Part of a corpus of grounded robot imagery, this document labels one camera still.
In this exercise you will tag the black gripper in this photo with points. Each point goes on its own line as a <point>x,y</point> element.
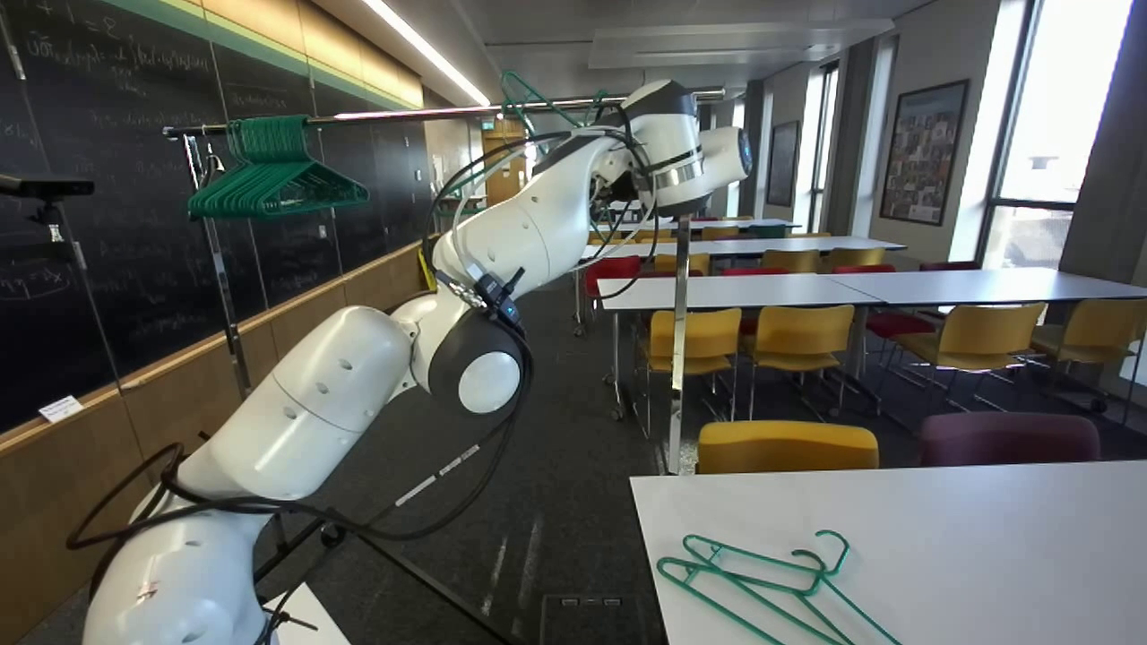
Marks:
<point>613,160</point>

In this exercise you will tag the white sheet at robot base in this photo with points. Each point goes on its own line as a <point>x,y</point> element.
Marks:
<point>315,619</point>

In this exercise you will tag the long white table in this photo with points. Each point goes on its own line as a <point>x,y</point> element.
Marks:
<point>838,288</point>
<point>775,244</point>
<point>728,224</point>

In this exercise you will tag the ceiling light strip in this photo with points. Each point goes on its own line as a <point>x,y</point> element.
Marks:
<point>417,42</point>

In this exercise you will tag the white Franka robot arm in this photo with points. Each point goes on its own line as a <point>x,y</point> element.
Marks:
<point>309,395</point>

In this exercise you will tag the bundle of green hangers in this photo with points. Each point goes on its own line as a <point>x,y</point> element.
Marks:
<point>273,184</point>

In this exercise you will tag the dark maroon chair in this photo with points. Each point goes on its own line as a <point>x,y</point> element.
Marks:
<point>1008,437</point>

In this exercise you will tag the white rectangular work table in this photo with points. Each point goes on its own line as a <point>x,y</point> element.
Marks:
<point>956,537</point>

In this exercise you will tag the large framed wall picture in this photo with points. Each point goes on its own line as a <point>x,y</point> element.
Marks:
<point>924,155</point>

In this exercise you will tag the green plastic clothes hanger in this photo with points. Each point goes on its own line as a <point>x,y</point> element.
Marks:
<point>665,570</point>
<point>692,546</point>
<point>524,95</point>

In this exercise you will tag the black camera on tripod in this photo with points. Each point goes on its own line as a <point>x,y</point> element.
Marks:
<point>48,189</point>

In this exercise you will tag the yellow chair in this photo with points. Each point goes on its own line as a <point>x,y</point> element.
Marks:
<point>784,450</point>
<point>1100,331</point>
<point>979,338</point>
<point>683,264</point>
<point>806,338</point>
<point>791,260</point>
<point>853,260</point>
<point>692,343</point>

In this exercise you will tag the small white label card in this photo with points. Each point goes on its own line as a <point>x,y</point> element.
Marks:
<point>58,411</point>

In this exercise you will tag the red chair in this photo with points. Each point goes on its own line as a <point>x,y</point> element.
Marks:
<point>901,324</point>
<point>611,278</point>

